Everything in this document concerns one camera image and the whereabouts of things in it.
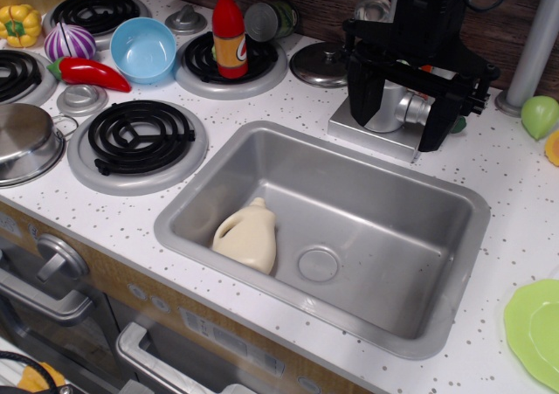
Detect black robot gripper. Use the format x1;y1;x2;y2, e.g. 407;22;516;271
342;0;500;152

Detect red toy sauce bottle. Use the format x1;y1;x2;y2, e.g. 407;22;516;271
212;0;248;79

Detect grey toy sink basin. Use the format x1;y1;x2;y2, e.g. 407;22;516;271
155;121;490;360

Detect silver toy faucet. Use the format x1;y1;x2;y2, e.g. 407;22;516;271
328;79;434;162

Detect orange toy carrot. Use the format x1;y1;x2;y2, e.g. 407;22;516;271
451;116;467;135

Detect steel pot lid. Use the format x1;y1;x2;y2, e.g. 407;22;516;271
289;42;347;88

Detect hanging steel ladle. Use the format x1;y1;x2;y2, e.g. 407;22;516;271
354;0;391;22

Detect light green toy pear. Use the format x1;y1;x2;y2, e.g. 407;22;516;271
521;96;558;141

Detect grey support pole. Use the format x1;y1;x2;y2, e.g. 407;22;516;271
495;0;558;118

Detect orange toy fruit slice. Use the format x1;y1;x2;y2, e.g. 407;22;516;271
544;130;559;167

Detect toy tin can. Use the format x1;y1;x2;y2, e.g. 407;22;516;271
244;0;300;43

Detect back right stove burner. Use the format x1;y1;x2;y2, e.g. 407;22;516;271
174;32;287;100

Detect stove burner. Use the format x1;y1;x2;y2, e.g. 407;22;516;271
43;0;152;51
174;32;287;100
68;100;208;196
1;50;58;106

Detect cream toy detergent jug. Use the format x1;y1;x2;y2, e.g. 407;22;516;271
211;197;277;274

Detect grey stove knob back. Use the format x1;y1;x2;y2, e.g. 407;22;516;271
164;4;207;35

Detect grey stove knob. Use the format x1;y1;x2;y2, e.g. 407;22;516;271
57;85;108;117
164;4;207;35

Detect green plastic plate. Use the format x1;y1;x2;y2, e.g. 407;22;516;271
504;279;558;391

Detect light blue plastic bowl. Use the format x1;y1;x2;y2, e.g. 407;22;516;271
109;17;176;85

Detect front right stove burner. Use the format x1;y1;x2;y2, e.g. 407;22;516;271
68;100;208;196

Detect back left stove burner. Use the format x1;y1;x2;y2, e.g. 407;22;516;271
43;0;152;51

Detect red toy chili pepper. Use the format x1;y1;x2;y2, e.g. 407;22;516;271
47;57;132;93

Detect grey stove knob front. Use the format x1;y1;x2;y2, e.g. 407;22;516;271
57;85;108;117

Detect purple toy onion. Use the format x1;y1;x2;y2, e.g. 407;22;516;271
44;22;97;62

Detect steel toy pot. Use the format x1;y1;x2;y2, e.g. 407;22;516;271
1;103;79;188

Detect front left stove burner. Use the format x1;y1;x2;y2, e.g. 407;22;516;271
1;50;58;106

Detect grey oven knob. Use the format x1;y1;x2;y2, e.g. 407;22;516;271
37;233;89;283

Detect yellow toy bell pepper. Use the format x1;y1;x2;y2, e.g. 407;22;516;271
1;4;42;48

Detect yellow object bottom left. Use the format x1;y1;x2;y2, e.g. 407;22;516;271
1;350;66;393

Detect grey dishwasher door handle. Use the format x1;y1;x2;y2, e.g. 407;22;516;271
116;322;231;393

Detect grey oven door handle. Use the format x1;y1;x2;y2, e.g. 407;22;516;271
1;269;95;327

